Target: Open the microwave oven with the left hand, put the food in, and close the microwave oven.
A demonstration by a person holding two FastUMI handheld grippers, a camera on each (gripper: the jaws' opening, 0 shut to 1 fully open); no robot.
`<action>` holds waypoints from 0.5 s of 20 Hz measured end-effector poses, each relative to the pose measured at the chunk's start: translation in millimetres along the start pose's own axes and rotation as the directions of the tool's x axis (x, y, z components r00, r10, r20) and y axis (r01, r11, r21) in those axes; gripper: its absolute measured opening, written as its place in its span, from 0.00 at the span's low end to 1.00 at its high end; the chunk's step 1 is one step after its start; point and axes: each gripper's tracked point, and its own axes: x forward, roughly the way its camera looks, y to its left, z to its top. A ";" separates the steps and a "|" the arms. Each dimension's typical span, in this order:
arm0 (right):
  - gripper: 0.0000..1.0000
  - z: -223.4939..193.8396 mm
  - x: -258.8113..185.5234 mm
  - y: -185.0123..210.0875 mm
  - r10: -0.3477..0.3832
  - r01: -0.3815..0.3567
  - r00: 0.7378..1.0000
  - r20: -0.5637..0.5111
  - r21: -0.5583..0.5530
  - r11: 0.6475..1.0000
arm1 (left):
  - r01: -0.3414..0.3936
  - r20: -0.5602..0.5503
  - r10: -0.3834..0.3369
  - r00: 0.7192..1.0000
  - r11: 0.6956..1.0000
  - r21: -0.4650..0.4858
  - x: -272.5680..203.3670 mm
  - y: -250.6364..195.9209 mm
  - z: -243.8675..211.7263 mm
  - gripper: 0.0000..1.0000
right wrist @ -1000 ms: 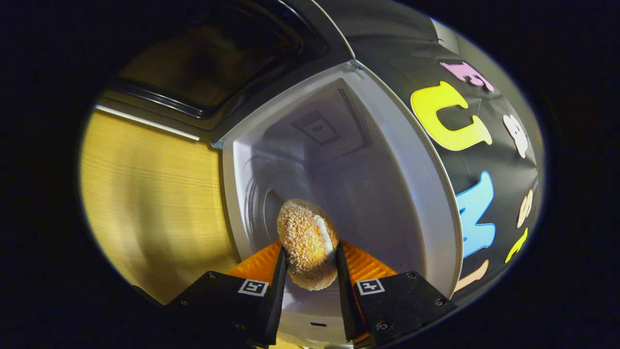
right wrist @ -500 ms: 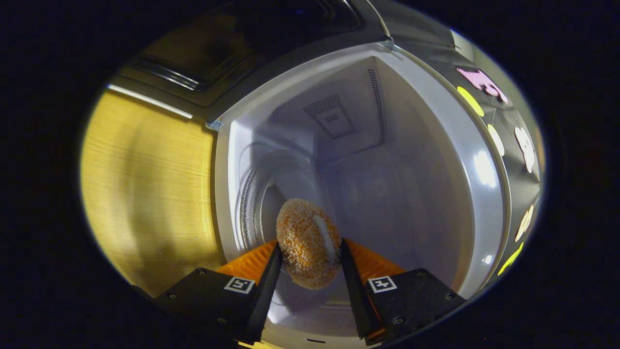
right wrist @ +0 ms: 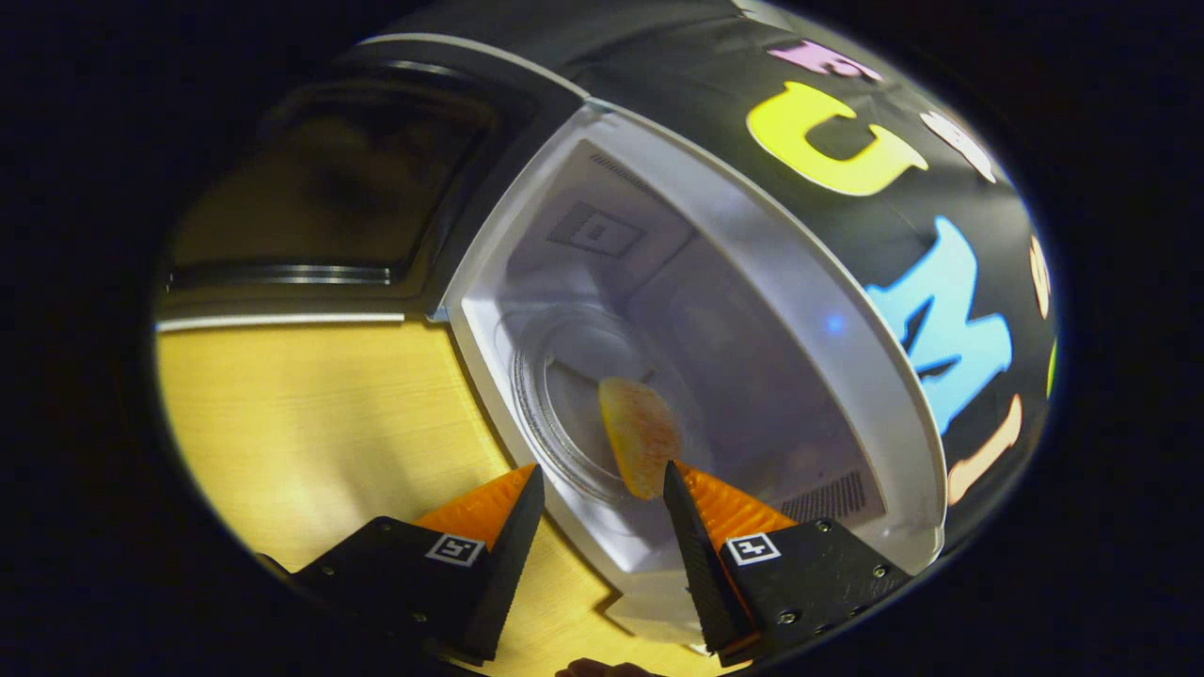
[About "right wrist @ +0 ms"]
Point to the glass turntable plate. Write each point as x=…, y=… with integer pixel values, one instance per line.
x=564, y=395

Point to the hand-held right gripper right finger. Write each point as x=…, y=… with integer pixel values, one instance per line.
x=705, y=583

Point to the white microwave oven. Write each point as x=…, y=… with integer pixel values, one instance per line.
x=752, y=282

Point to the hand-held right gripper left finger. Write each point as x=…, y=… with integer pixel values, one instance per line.
x=503, y=583

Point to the speckled oval bread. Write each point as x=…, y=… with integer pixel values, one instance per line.
x=640, y=432

